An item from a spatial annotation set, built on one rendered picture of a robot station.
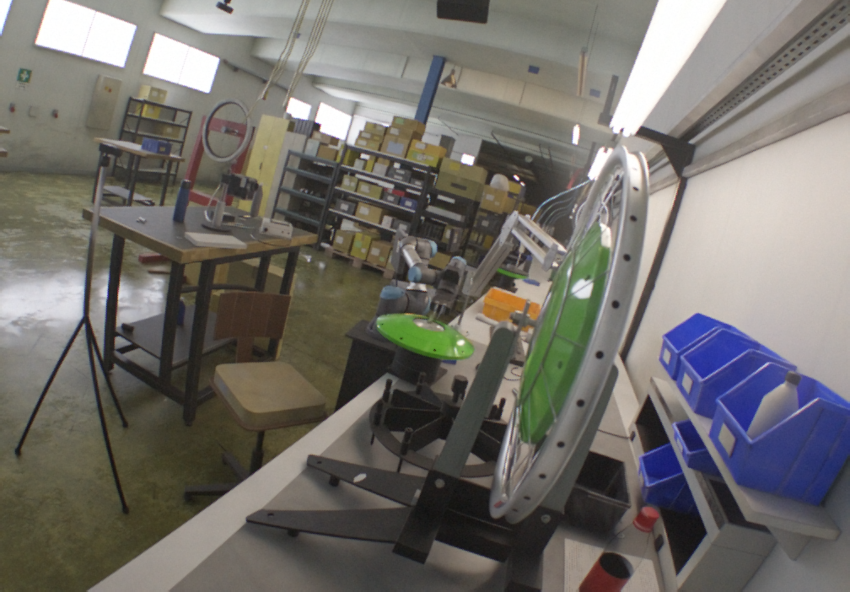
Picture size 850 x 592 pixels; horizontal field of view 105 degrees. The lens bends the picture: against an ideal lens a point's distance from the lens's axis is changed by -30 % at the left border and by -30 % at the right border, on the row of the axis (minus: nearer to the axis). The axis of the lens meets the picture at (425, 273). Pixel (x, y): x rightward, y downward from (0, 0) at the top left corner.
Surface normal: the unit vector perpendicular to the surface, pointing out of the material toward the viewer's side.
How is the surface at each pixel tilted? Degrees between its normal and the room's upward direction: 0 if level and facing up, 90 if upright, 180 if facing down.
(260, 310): 90
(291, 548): 0
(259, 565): 0
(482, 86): 90
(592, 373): 82
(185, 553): 0
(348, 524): 18
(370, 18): 90
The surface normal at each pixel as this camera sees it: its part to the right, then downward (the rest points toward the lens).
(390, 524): -0.02, -0.99
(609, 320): -0.13, -0.18
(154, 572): 0.29, -0.94
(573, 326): -0.91, -0.35
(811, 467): -0.31, 0.13
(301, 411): 0.69, 0.33
